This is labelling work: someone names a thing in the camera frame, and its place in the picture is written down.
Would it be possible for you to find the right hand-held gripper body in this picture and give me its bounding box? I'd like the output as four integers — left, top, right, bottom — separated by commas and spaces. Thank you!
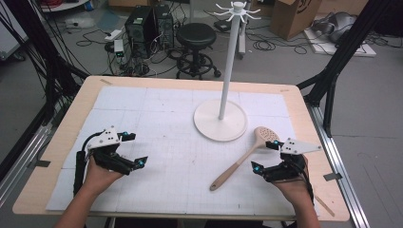
262, 138, 323, 183

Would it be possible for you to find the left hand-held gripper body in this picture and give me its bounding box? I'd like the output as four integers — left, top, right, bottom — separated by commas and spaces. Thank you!
86, 126, 133, 176

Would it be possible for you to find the beige slotted spoon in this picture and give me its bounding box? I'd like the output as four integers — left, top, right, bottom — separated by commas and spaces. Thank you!
209, 125, 280, 192

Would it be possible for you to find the person's left hand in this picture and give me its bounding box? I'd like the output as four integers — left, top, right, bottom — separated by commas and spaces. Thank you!
83, 156, 125, 198

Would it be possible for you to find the person's right hand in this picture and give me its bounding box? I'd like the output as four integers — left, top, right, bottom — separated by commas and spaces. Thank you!
272, 163, 314, 204

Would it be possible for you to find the white gridded mat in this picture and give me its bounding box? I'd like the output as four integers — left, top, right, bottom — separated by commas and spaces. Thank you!
46, 85, 321, 217

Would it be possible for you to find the thin wooden stick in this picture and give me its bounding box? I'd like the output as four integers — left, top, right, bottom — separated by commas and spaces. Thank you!
313, 194, 336, 219

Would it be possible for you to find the white power adapter box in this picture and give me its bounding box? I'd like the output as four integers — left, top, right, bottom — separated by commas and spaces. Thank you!
113, 39, 125, 59

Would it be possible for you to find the white power strip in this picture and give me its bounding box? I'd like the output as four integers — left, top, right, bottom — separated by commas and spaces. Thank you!
104, 28, 124, 42

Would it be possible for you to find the white hook rack stand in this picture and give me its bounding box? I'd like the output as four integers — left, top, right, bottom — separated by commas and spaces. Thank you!
193, 0, 262, 143

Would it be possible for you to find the white flat floor board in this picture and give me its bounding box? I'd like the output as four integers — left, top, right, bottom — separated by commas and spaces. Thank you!
303, 28, 377, 58

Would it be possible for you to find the large black computer tower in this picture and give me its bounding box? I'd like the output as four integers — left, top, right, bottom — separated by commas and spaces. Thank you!
124, 5, 157, 60

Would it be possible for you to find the narrow black computer tower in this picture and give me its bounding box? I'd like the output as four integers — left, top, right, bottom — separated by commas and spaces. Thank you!
153, 4, 176, 50

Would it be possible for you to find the black round stool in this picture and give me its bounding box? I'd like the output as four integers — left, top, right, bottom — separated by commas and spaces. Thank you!
175, 22, 222, 81

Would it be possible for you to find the grey bag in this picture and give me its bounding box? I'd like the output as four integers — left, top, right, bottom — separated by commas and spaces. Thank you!
311, 11, 358, 45

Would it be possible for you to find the brown cardboard box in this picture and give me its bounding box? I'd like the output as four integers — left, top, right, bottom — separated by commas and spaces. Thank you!
269, 0, 318, 42

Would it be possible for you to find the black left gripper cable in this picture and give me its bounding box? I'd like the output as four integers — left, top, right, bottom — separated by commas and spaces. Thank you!
72, 130, 106, 198

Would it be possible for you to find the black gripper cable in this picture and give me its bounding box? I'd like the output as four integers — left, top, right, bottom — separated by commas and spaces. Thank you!
72, 130, 106, 198
297, 156, 316, 205

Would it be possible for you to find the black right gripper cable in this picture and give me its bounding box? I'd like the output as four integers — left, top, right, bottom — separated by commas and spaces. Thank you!
297, 156, 316, 205

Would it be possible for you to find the aluminium rail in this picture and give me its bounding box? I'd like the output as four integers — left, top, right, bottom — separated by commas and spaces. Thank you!
0, 123, 54, 208
306, 104, 373, 228

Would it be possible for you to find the black metal frame stand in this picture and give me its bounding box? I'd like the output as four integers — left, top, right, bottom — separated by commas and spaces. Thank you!
0, 0, 90, 183
297, 0, 395, 138

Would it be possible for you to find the black floor cable coil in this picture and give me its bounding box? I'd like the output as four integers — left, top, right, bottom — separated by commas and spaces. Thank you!
252, 38, 278, 52

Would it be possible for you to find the white stand post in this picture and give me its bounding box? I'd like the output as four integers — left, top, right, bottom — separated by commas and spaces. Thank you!
237, 0, 252, 61

